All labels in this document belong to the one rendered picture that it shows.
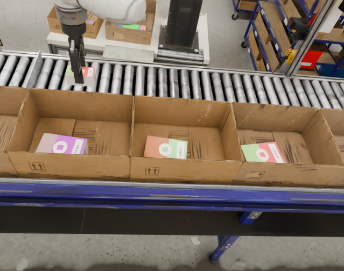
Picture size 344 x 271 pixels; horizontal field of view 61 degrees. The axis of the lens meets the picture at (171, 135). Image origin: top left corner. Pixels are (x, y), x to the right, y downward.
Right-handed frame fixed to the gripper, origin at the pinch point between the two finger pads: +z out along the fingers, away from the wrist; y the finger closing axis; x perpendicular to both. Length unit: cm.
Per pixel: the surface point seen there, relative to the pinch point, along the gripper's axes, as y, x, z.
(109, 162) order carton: 30.1, 12.9, 12.9
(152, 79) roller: -43, 29, 39
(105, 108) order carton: 1.3, 8.3, 17.7
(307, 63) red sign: -59, 125, 31
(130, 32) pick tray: -75, 15, 32
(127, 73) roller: -46, 15, 39
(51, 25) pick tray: -78, -32, 34
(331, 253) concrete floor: 31, 155, 113
